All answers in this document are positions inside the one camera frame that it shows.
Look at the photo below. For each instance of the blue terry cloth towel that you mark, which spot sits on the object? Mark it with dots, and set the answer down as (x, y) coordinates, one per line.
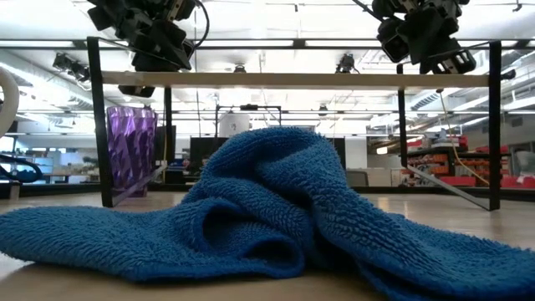
(271, 188)

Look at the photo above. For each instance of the purple faceted plastic tumbler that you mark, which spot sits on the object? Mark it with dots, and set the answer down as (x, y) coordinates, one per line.
(134, 146)

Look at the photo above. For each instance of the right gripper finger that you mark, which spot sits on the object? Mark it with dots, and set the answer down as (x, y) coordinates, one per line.
(449, 58)
(393, 42)

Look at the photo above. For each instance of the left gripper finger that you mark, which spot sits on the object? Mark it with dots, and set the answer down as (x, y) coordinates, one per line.
(163, 50)
(136, 90)

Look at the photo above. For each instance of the small potted plant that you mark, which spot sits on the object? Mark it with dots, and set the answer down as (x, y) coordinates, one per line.
(90, 161)

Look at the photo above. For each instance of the shelving with red bins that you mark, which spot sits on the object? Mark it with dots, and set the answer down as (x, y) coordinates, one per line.
(457, 181)

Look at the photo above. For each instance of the wooden shelf with black frame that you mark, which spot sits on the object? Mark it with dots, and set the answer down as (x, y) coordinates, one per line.
(292, 79)

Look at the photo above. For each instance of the black computer monitor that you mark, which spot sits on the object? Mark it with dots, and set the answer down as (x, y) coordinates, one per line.
(202, 152)

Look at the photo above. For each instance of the white cylindrical container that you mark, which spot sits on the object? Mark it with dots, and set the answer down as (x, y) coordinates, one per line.
(234, 124)

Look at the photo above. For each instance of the black table rig frame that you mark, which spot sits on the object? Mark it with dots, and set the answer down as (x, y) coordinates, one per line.
(518, 193)

